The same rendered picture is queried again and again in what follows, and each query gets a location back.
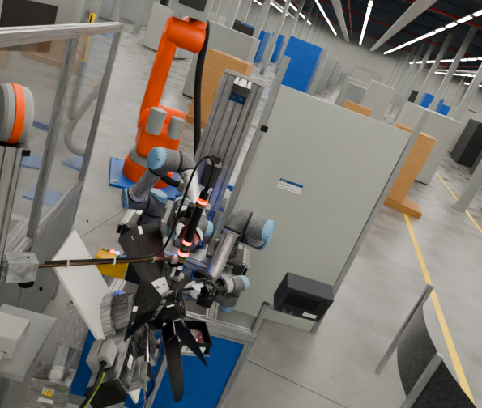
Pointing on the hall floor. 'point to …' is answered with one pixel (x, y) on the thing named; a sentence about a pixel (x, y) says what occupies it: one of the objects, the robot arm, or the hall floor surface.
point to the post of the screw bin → (157, 380)
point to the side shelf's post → (0, 393)
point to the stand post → (62, 355)
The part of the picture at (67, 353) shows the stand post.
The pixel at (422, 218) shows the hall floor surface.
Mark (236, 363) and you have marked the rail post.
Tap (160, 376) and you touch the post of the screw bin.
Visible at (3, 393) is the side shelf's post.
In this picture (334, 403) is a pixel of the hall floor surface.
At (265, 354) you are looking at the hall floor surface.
